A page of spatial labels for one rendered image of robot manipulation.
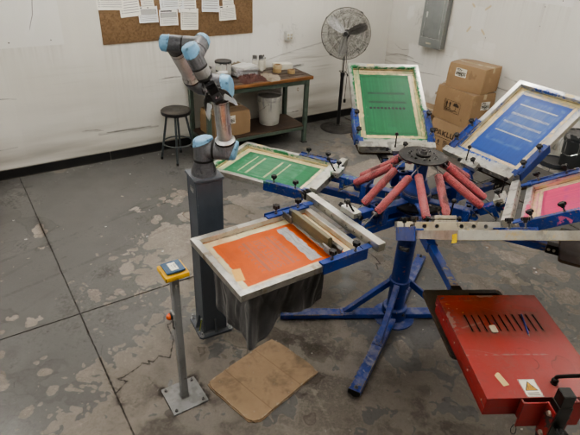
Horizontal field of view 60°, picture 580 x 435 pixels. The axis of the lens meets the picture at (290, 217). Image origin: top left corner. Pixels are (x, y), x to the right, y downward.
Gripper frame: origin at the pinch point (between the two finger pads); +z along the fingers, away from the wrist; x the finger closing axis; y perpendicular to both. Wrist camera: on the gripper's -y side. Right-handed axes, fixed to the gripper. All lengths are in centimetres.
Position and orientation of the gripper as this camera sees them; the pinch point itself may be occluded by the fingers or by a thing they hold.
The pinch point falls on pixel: (223, 114)
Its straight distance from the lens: 244.1
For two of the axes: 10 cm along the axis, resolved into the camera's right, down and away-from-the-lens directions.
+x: -8.7, 4.8, -0.5
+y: -3.5, -5.6, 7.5
